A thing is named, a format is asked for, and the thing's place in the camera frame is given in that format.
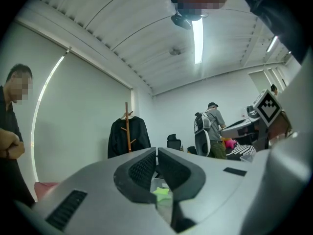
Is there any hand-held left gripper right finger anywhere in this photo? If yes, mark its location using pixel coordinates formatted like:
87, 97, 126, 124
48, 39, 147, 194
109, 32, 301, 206
157, 147, 206, 202

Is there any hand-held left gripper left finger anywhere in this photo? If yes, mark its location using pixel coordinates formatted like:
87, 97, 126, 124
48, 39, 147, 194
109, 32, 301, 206
113, 147, 157, 205

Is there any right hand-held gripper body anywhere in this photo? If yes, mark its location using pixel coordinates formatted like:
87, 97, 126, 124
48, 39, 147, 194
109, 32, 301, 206
246, 89, 292, 153

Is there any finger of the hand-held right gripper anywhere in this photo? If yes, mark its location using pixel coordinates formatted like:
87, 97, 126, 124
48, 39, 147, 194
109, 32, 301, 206
221, 119, 259, 139

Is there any wooden coat rack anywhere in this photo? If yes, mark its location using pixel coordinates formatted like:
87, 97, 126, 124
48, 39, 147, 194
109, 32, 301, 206
120, 101, 137, 154

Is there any black jacket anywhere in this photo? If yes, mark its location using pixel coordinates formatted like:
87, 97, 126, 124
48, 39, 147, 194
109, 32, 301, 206
107, 116, 152, 159

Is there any pink star toy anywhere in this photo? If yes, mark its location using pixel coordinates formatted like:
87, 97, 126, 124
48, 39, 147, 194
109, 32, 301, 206
224, 137, 237, 149

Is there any clear plastic box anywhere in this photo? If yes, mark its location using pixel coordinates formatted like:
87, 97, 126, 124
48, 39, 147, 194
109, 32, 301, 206
149, 176, 175, 225

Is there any green star toy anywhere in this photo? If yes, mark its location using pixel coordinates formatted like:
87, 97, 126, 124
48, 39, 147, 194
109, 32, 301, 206
152, 186, 170, 202

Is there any grey round appliance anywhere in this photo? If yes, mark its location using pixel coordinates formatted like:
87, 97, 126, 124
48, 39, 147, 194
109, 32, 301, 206
194, 111, 212, 157

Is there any black office chair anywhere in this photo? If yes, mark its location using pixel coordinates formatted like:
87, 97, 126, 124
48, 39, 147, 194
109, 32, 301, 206
167, 133, 183, 152

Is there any long ceiling light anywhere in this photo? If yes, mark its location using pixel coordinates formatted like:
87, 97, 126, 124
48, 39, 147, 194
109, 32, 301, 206
266, 35, 279, 53
192, 17, 204, 65

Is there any pink sofa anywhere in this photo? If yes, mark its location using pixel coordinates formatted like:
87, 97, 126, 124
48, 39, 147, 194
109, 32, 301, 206
33, 181, 59, 202

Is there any person's black shirt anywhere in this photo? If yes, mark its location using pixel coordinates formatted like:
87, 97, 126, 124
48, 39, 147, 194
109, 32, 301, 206
227, 0, 313, 67

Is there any black head camera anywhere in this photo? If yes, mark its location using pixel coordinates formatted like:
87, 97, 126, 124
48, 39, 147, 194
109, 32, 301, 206
170, 10, 193, 31

